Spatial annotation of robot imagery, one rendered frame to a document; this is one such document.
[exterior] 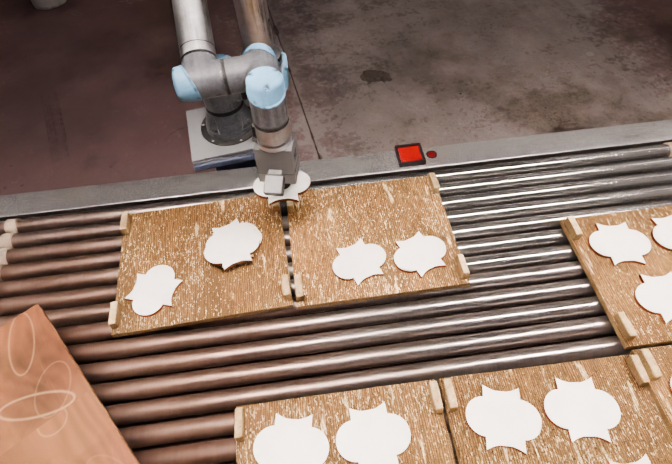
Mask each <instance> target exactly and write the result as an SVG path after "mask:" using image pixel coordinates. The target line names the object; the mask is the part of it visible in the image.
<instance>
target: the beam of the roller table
mask: <svg viewBox="0 0 672 464"><path fill-rule="evenodd" d="M668 142H672V119H671V120H662V121H653V122H644V123H636V124H627V125H618V126H609V127H600V128H592V129H583V130H574V131H565V132H556V133H547V134H539V135H530V136H521V137H512V138H503V139H495V140H486V141H477V142H468V143H459V144H451V145H442V146H433V147H424V148H422V150H423V153H424V156H425V159H426V165H418V166H409V167H401V168H400V167H399V163H398V160H397V156H396V153H395V151H389V152H380V153H371V154H363V155H354V156H345V157H336V158H327V159H319V160H310V161H301V162H300V166H299V171H302V172H304V173H306V174H307V175H308V176H309V177H310V182H311V185H317V184H326V183H334V182H343V181H351V180H360V179H369V178H377V177H386V176H394V175H403V174H412V173H420V172H429V171H437V170H446V169H455V168H463V167H472V166H480V165H489V164H498V163H506V162H515V161H523V160H532V159H541V158H549V157H558V156H566V155H575V154H584V153H592V152H601V151H609V150H618V149H626V148H635V147H644V146H652V145H661V144H664V143H668ZM428 151H435V152H436V153H437V157H435V158H429V157H427V156H426V153H427V152H428ZM258 177H259V176H258V170H257V167H248V168H239V169H231V170H222V171H213V172H204V173H195V174H187V175H178V176H169V177H160V178H151V179H142V180H134V181H125V182H116V183H107V184H98V185H90V186H81V187H72V188H63V189H54V190H46V191H37V192H28V193H19V194H10V195H2V196H0V221H6V220H7V219H14V218H21V219H25V218H33V217H42V216H50V215H59V214H68V213H76V212H85V211H93V210H102V209H111V208H119V207H128V206H136V205H145V204H154V203H162V202H171V201H179V200H188V199H197V198H205V197H214V196H222V195H231V194H240V193H248V192H254V189H253V184H254V182H255V180H256V179H257V178H258Z"/></svg>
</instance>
